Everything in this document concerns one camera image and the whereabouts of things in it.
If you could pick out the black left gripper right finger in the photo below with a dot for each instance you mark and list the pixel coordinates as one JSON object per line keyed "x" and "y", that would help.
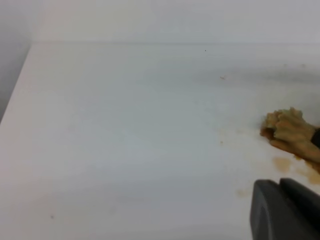
{"x": 316, "y": 138}

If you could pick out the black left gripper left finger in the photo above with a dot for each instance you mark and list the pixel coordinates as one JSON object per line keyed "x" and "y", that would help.
{"x": 286, "y": 210}

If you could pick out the brown coffee stain puddle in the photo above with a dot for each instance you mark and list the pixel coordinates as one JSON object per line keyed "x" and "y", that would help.
{"x": 301, "y": 167}

